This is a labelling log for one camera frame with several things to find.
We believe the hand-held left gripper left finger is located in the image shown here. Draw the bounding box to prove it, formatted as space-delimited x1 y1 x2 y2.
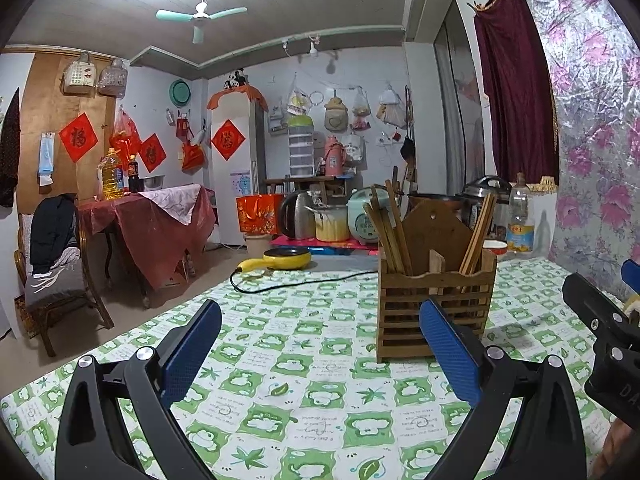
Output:
54 299 223 480

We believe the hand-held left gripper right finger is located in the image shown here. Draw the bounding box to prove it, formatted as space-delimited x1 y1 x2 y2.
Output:
418 298 590 480

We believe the wooden slatted chopstick holder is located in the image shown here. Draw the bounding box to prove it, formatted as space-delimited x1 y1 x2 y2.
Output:
376 199 498 363

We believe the group of wooden chopsticks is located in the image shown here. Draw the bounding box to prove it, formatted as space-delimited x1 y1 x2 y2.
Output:
362 185 498 278

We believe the clear plastic bottle yellow label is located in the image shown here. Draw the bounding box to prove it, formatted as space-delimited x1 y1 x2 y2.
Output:
506 172 535 256

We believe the green patterned tablecloth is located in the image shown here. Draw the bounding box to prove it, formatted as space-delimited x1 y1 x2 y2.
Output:
0 255 640 480

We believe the side table with red cover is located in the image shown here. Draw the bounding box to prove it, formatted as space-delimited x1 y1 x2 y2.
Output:
77 185 219 308

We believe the yellow electric frying pan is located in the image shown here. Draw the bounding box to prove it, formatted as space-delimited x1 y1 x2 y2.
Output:
236 247 313 274

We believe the white patterned cloth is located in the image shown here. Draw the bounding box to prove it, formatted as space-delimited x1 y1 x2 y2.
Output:
136 185 202 226

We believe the floral foil sheet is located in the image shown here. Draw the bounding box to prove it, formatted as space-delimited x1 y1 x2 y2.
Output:
505 0 640 306

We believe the red gift bag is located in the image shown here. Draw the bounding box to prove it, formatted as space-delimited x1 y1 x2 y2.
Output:
236 193 284 236

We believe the light green rice cooker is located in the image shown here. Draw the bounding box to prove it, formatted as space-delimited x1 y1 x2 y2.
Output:
347 187 385 247

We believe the copper frying pan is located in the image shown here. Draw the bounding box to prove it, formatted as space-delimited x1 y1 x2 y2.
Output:
406 192 465 213

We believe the wooden chair with grey cushion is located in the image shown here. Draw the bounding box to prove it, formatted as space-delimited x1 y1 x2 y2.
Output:
15 195 116 358

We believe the silver black pressure cooker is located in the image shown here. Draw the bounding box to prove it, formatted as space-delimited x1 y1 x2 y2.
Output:
460 175 513 233

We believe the red table mat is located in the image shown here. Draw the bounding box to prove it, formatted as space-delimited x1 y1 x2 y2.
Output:
272 234 381 253

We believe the yellow enamel pot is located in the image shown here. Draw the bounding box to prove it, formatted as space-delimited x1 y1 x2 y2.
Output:
306 204 351 243

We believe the white refrigerator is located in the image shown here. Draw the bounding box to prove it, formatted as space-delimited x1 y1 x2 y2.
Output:
209 94 268 250

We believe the stainless steel kettle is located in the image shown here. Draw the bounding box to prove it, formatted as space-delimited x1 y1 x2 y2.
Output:
278 190 322 241

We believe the black jacket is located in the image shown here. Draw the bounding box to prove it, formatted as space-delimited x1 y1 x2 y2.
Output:
30 194 78 273

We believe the yellow cooking oil bottle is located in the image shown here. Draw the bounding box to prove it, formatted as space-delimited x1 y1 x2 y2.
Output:
100 147 126 202

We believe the red hanging bag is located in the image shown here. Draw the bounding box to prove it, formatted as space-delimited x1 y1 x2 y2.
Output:
175 109 206 173

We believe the wooden bench table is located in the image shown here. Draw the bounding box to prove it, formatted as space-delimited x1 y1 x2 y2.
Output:
263 176 357 203

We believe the red diamond paper poster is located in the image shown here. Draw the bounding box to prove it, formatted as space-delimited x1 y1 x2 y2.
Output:
211 119 247 162
137 132 167 173
58 112 99 163

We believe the black hanging ladle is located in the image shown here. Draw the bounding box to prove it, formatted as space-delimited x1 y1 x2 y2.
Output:
400 87 417 166

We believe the white printed bag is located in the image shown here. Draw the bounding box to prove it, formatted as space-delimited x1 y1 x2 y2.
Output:
345 132 366 162

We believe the maroon curtain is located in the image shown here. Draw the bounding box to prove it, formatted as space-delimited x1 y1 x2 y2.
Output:
472 0 561 186

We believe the pink thermos flask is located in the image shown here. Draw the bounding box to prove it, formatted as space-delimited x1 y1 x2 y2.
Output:
324 135 347 179

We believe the clear drawer tower green lid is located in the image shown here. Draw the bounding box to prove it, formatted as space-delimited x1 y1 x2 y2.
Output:
287 115 316 178

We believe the red plastic bag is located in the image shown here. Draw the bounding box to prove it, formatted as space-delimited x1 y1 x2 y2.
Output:
110 106 142 157

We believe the blue hanging pack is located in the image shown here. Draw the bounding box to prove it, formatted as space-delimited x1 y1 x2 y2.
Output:
37 131 56 186

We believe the white plastic hanging bag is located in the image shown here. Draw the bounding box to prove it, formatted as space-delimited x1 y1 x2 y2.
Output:
376 84 407 129

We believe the clear hanging snack bag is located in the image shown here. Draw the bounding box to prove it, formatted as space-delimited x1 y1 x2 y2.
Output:
351 86 372 132

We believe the beige hanging pouch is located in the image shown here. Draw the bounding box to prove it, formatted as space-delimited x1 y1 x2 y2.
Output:
324 89 349 132

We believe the orange cloth cover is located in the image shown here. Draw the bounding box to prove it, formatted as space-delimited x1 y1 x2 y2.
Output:
207 85 269 112

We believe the dark hanging garment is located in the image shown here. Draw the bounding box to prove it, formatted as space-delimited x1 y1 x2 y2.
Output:
0 87 21 208

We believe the wooden door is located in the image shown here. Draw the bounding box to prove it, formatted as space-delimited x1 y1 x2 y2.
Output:
17 52 132 211

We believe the clear hanging plastic bag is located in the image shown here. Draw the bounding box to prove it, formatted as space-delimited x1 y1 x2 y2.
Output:
97 58 130 99

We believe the white hanging basket bag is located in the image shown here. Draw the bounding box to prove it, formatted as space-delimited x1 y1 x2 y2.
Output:
61 52 97 97

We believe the teal ceiling fan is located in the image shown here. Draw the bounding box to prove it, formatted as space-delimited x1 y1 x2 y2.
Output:
156 0 249 45

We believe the black power cord with plug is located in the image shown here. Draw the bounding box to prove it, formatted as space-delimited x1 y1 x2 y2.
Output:
230 269 382 295

